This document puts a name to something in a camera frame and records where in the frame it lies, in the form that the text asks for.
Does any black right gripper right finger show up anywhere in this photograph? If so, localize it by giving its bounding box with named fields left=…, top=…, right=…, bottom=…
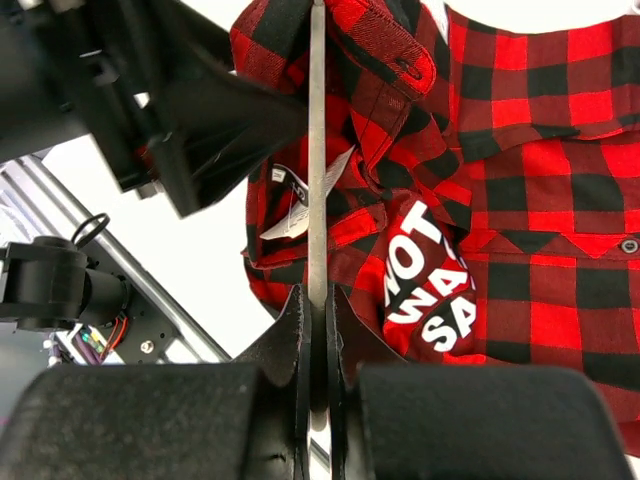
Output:
left=327, top=287, right=632, bottom=480

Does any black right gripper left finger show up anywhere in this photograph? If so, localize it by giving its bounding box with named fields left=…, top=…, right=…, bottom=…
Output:
left=1, top=286, right=311, bottom=479

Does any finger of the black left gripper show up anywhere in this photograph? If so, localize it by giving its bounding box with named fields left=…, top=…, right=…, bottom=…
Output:
left=150, top=74, right=308, bottom=217

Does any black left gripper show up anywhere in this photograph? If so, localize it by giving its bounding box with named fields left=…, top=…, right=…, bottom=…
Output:
left=1, top=1, right=234, bottom=191

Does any metal clothes hanger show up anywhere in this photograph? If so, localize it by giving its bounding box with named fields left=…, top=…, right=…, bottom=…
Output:
left=307, top=1, right=328, bottom=431

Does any red black plaid shirt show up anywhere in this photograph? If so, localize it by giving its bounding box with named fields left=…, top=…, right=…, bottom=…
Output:
left=228, top=0, right=640, bottom=459

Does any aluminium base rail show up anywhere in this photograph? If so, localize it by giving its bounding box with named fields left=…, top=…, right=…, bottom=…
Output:
left=1, top=156, right=231, bottom=364

